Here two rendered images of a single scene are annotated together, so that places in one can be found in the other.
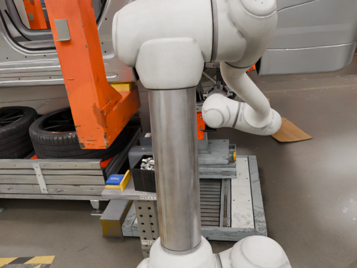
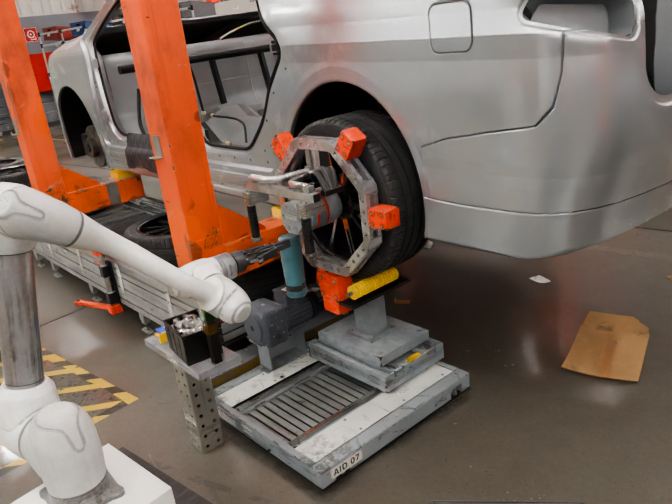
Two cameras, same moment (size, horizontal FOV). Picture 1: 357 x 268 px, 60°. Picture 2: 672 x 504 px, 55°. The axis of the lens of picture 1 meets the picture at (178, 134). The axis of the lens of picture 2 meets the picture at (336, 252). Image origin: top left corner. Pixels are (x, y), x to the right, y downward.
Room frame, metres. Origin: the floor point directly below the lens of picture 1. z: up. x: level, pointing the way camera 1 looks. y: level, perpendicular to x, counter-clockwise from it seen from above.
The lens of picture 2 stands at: (-0.07, -1.68, 1.53)
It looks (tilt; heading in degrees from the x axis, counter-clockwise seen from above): 20 degrees down; 40
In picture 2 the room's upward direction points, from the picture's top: 7 degrees counter-clockwise
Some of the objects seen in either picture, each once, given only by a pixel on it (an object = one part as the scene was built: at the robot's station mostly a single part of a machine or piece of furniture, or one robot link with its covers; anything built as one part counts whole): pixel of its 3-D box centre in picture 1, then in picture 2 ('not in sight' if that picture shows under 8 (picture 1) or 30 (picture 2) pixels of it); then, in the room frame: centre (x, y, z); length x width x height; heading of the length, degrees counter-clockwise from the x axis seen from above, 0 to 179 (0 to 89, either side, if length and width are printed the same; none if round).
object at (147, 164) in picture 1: (158, 172); (192, 334); (1.21, 0.11, 0.51); 0.20 x 0.14 x 0.13; 71
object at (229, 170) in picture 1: (201, 160); (374, 349); (1.96, -0.15, 0.13); 0.50 x 0.36 x 0.10; 79
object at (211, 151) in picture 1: (199, 136); (369, 311); (1.96, -0.15, 0.32); 0.40 x 0.30 x 0.28; 79
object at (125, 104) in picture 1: (115, 94); (262, 223); (1.91, 0.38, 0.69); 0.52 x 0.17 x 0.35; 169
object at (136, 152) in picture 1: (151, 159); (292, 323); (1.82, 0.20, 0.26); 0.42 x 0.18 x 0.35; 169
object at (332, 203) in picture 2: not in sight; (312, 210); (1.72, -0.10, 0.85); 0.21 x 0.14 x 0.14; 169
